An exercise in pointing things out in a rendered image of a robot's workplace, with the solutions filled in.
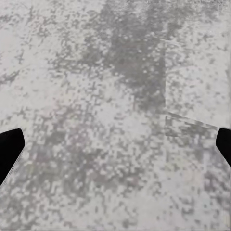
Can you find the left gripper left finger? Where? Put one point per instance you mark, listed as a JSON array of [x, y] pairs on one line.
[[12, 143]]

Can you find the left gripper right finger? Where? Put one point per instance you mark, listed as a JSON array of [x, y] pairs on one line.
[[223, 142]]

